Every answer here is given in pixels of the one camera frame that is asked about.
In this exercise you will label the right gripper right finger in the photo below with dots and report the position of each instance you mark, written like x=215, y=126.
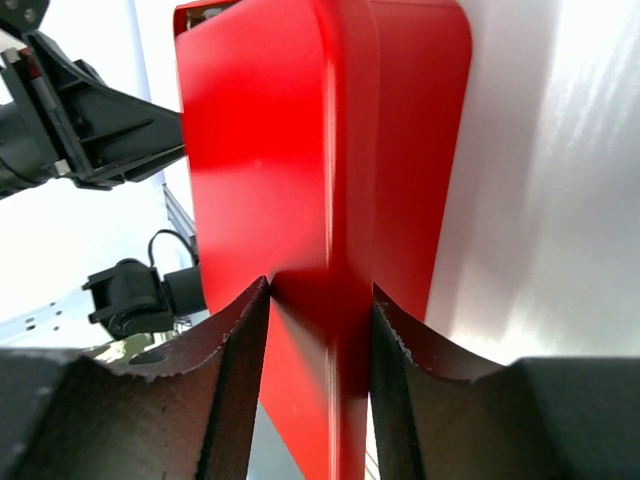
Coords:
x=443, y=412

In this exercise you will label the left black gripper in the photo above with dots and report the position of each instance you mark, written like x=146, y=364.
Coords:
x=64, y=122

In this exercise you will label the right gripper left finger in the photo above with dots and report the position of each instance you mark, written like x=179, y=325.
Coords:
x=183, y=410

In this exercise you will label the red box lid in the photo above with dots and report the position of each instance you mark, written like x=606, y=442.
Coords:
x=280, y=105

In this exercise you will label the red square chocolate box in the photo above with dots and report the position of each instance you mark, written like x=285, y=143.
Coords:
x=425, y=57

